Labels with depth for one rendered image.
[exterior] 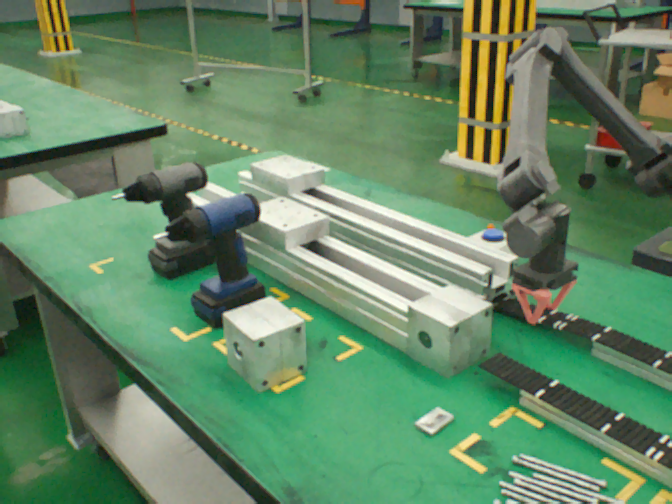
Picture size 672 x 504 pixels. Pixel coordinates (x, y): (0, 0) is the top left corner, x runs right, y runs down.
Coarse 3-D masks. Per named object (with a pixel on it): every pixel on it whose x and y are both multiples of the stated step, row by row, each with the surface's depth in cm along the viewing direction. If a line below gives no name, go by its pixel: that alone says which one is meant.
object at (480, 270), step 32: (256, 192) 170; (320, 192) 161; (352, 224) 143; (384, 224) 146; (416, 224) 139; (384, 256) 138; (416, 256) 130; (448, 256) 124; (480, 256) 127; (512, 256) 123; (480, 288) 119; (512, 288) 125
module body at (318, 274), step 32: (224, 192) 161; (256, 256) 140; (288, 256) 130; (320, 256) 134; (352, 256) 126; (320, 288) 126; (352, 288) 117; (384, 288) 121; (416, 288) 115; (352, 320) 119; (384, 320) 112
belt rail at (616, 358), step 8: (600, 344) 107; (592, 352) 108; (600, 352) 107; (608, 352) 107; (616, 352) 105; (608, 360) 106; (616, 360) 105; (624, 360) 105; (632, 360) 103; (624, 368) 105; (632, 368) 103; (640, 368) 103; (648, 368) 101; (640, 376) 103; (648, 376) 102; (656, 376) 101; (664, 376) 100; (664, 384) 100
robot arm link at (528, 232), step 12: (540, 168) 106; (540, 180) 106; (552, 180) 107; (552, 192) 106; (528, 204) 105; (516, 216) 103; (528, 216) 104; (540, 216) 105; (504, 228) 104; (516, 228) 103; (528, 228) 102; (540, 228) 102; (552, 228) 104; (516, 240) 104; (528, 240) 102; (540, 240) 101; (552, 240) 105; (516, 252) 104; (528, 252) 103
